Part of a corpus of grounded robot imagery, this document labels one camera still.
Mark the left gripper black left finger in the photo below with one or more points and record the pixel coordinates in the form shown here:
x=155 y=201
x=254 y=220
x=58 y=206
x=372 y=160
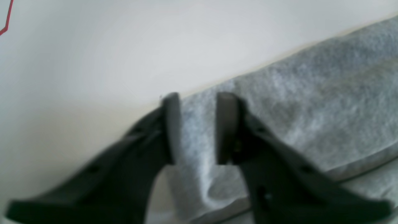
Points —
x=114 y=187

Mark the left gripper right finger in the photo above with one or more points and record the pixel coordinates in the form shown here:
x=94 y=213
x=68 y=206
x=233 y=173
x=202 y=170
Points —
x=283 y=187

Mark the grey T-shirt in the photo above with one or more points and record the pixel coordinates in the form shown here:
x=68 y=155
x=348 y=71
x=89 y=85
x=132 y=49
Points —
x=336 y=103

